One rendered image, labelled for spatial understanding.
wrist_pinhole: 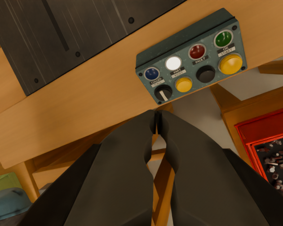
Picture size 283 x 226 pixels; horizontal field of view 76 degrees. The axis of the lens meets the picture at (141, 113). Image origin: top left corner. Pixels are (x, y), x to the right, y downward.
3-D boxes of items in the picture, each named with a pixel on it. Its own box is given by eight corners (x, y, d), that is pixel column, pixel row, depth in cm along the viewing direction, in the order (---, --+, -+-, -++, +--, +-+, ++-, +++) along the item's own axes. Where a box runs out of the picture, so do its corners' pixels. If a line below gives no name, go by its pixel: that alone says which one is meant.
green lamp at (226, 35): (233, 42, 24) (235, 40, 23) (216, 49, 25) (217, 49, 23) (228, 28, 24) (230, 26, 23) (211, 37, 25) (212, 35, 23)
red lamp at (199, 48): (207, 54, 25) (207, 53, 24) (192, 61, 26) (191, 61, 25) (202, 41, 25) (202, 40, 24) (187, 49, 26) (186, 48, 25)
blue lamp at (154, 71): (161, 76, 28) (159, 76, 26) (148, 81, 29) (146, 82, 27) (156, 64, 28) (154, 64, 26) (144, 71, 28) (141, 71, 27)
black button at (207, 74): (215, 76, 28) (217, 80, 27) (200, 82, 28) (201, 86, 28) (211, 63, 26) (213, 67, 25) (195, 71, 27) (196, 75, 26)
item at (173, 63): (183, 65, 27) (182, 65, 25) (169, 72, 27) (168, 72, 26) (178, 54, 26) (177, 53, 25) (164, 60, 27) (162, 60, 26)
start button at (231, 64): (241, 66, 26) (245, 70, 26) (221, 74, 27) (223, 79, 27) (238, 49, 25) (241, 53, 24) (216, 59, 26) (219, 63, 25)
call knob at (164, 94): (173, 93, 30) (174, 98, 29) (159, 99, 31) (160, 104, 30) (167, 82, 29) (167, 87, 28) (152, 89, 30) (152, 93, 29)
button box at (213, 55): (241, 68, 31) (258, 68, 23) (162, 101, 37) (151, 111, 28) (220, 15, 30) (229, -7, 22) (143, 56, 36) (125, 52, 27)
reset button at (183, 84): (193, 85, 29) (194, 89, 28) (179, 91, 30) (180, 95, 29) (187, 74, 27) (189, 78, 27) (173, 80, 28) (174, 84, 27)
